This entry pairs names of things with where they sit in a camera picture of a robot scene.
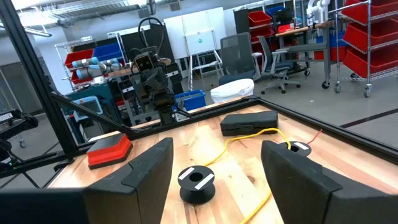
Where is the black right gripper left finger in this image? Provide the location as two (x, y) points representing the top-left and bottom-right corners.
(0, 138), (174, 224)

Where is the black mesh office chair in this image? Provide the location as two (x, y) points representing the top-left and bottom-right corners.
(218, 32), (264, 86)

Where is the wooden lab table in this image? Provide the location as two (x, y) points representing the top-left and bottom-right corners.
(275, 21), (335, 90)

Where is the white bagged trash bin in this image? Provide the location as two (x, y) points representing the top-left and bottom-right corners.
(210, 78), (255, 104)

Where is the white board easel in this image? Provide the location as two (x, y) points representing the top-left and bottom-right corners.
(164, 6), (228, 91)

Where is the red plastic bin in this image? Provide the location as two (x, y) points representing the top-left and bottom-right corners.
(341, 0), (398, 26)
(343, 18), (398, 52)
(248, 11), (273, 27)
(343, 46), (398, 78)
(64, 49), (94, 69)

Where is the red and grey block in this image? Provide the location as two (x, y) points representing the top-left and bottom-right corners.
(86, 133), (134, 170)

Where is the blue floor bin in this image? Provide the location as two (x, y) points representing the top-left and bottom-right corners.
(174, 89), (206, 112)

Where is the black labelled device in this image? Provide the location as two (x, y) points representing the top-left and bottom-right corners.
(0, 108), (40, 141)

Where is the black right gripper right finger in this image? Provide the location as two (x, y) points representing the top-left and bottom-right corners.
(261, 139), (398, 224)

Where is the light blue teach pendant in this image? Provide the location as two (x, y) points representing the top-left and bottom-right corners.
(73, 95), (104, 122)

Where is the blue plastic bin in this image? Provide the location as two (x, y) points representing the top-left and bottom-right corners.
(92, 42), (124, 62)

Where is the grey office chair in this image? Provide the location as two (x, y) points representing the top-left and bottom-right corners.
(257, 35), (302, 95)

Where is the yellow cord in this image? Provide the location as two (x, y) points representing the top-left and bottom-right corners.
(203, 127), (292, 224)

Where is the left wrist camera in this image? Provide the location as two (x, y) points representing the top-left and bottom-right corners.
(132, 51), (156, 75)

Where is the black spool one tape strip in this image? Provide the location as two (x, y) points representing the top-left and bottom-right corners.
(279, 141), (313, 157)

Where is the wire shelf rack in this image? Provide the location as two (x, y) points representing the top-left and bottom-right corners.
(328, 0), (398, 99)

